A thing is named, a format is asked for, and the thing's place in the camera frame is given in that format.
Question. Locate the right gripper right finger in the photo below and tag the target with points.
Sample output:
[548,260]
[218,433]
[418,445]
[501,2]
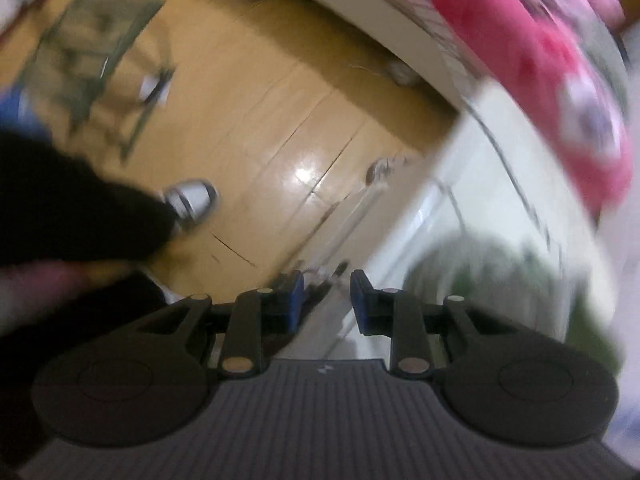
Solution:
[395,314]

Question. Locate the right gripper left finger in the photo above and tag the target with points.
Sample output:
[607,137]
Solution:
[256,314]

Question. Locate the white mint sneaker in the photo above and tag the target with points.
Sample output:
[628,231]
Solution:
[515,284]

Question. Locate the white sneaker on floor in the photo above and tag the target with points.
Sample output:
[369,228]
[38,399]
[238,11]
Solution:
[192,202]

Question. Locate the green folding stool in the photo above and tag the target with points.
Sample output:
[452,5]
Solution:
[78,54]

